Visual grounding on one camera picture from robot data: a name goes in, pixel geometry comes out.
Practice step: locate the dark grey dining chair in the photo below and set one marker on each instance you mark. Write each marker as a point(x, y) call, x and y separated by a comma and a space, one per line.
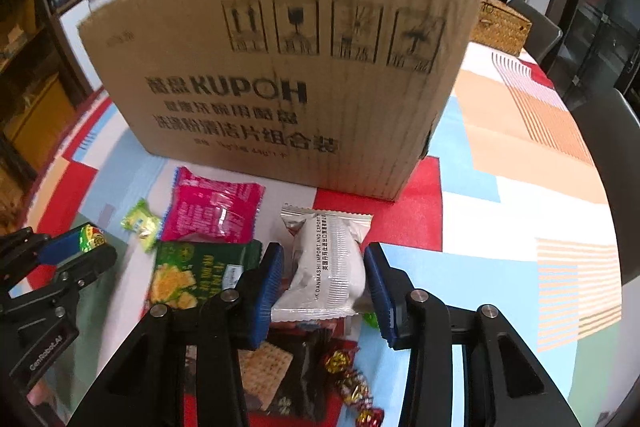
point(537, 32)
point(610, 127)

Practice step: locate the pink snack packet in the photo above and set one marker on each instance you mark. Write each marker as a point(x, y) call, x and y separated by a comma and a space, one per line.
point(215, 207)

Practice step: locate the small green candy packet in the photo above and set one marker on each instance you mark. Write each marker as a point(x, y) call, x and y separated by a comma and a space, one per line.
point(140, 222)

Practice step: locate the brown cardboard box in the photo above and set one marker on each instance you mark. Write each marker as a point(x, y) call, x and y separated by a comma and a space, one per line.
point(300, 132)

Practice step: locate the small colourful candy packet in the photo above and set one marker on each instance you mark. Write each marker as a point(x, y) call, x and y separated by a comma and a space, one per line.
point(94, 238)

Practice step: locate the red gold wrapped candy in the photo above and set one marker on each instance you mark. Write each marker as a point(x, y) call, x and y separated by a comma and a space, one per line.
point(337, 361)
point(355, 387)
point(370, 418)

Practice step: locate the dark cracker packet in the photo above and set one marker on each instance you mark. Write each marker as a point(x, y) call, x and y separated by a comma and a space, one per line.
point(300, 382)

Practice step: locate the woven wicker box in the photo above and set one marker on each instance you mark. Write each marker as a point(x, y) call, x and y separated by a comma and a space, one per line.
point(500, 27)

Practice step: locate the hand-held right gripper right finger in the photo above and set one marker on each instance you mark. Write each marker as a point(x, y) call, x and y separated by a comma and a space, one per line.
point(380, 292)

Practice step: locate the glass door cabinet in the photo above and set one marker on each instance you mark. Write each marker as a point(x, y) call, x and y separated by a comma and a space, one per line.
point(600, 7)

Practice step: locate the person's left hand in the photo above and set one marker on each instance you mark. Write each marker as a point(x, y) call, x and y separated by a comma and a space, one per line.
point(40, 394)

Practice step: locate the white snack packet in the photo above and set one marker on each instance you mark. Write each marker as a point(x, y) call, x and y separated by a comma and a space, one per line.
point(325, 267)

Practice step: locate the green cracker packet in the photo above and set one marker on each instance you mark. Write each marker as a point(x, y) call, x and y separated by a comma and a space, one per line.
point(190, 272)

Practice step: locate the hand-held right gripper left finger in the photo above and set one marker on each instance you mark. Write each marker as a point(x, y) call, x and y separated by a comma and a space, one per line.
point(267, 287)

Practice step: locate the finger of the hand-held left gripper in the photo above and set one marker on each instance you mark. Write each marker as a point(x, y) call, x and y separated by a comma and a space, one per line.
point(60, 247)
point(95, 264)

